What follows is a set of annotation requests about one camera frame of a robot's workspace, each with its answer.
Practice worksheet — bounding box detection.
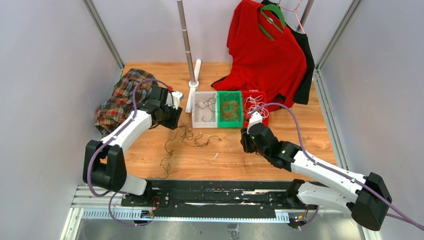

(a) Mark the black thin cable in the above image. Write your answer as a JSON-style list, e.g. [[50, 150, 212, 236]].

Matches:
[[147, 123, 223, 180], [194, 94, 218, 123]]

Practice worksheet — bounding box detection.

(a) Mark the white thin cable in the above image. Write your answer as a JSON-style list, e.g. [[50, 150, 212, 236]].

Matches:
[[244, 94, 270, 120]]

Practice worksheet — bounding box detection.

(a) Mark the orange thin cable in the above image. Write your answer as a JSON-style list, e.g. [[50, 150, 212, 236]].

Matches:
[[220, 94, 243, 123]]

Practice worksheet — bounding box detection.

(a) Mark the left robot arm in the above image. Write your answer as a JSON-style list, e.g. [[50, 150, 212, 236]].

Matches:
[[83, 86, 184, 207]]

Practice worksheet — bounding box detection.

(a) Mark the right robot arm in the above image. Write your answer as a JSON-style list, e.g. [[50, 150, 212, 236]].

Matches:
[[240, 123, 392, 231]]

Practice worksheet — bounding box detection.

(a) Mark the white plastic bin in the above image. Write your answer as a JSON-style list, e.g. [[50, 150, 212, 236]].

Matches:
[[191, 91, 218, 128]]

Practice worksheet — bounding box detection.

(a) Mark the white rack base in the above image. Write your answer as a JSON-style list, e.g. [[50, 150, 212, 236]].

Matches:
[[185, 59, 202, 113]]

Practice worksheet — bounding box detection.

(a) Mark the red plastic bin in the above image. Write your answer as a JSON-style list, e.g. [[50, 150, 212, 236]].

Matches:
[[241, 89, 270, 128]]

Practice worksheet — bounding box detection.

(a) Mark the green plastic bin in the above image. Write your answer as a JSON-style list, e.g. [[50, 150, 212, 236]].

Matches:
[[217, 91, 244, 128]]

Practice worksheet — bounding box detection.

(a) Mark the plaid flannel shirt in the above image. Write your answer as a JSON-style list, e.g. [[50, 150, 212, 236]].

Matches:
[[95, 68, 158, 137]]

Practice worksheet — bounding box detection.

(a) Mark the black t-shirt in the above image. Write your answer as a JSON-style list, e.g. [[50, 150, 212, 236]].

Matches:
[[256, 0, 314, 108]]

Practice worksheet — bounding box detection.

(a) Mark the red t-shirt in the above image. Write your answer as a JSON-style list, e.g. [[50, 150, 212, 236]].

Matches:
[[211, 0, 307, 108]]

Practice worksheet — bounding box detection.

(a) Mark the silver rack pole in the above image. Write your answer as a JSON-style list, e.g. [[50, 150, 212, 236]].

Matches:
[[296, 0, 315, 34], [176, 0, 197, 87]]

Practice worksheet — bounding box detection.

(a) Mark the green clothes hanger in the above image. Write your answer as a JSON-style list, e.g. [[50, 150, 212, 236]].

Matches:
[[257, 4, 290, 41]]

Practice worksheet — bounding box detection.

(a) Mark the right silver rack pole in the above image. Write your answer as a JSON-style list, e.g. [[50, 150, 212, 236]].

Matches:
[[296, 0, 315, 34]]

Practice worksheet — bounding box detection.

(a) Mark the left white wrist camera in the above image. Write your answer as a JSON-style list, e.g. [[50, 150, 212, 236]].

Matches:
[[167, 91, 184, 109]]

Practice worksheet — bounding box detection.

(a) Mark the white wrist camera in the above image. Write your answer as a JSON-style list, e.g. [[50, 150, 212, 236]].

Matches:
[[247, 111, 263, 130], [167, 91, 184, 109]]

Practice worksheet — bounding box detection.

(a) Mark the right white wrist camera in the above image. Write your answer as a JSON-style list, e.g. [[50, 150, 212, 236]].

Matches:
[[247, 111, 263, 130]]

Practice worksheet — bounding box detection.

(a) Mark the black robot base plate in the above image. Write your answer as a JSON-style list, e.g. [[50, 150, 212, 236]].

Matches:
[[119, 179, 317, 220]]

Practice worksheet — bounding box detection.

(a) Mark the aluminium frame rail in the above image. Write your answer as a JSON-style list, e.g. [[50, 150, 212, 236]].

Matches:
[[60, 180, 381, 240]]

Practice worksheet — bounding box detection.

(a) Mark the pink wire hanger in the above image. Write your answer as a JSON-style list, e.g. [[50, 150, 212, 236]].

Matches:
[[278, 0, 305, 34]]

